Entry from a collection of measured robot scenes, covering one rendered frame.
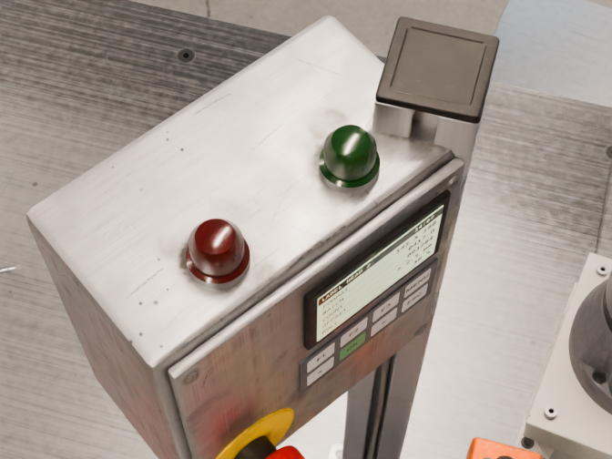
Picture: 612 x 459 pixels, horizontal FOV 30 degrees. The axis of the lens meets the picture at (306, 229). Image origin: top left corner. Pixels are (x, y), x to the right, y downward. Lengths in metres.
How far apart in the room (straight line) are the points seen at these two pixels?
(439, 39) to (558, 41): 0.88
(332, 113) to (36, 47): 0.90
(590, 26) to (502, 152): 0.21
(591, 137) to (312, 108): 0.83
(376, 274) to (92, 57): 0.88
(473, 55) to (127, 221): 0.16
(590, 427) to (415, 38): 0.62
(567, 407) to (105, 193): 0.65
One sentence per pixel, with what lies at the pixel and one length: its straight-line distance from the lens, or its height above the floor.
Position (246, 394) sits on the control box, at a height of 1.40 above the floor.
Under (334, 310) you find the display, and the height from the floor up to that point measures 1.43.
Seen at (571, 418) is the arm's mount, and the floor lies 0.92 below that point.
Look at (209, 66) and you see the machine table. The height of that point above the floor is 0.83.
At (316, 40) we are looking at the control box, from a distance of 0.53.
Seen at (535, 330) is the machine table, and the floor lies 0.83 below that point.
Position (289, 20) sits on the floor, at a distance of 2.43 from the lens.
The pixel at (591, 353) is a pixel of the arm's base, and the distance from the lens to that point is 1.04.
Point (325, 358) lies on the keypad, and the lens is 0.56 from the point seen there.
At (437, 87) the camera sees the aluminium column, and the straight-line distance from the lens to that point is 0.48.
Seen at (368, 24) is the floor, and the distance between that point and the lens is 2.43.
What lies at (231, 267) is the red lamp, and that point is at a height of 1.49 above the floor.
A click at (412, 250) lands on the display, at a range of 0.52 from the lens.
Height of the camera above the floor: 1.89
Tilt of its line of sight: 61 degrees down
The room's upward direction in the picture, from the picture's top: straight up
